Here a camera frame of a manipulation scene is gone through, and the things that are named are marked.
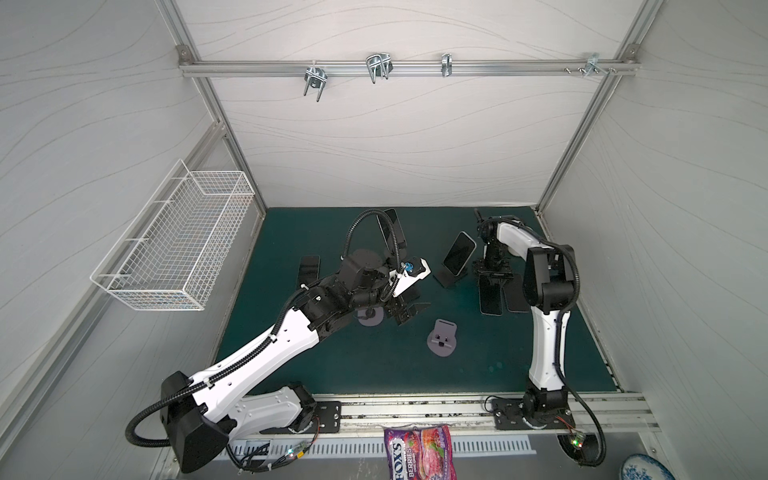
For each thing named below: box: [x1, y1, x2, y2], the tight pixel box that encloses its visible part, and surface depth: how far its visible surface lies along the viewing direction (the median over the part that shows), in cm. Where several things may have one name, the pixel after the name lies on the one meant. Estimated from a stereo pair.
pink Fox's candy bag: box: [384, 425, 457, 480], surface depth 69 cm
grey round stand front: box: [427, 319, 457, 357], surface depth 83 cm
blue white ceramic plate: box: [621, 454, 675, 480], surface depth 66 cm
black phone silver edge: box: [443, 231, 477, 277], surface depth 94 cm
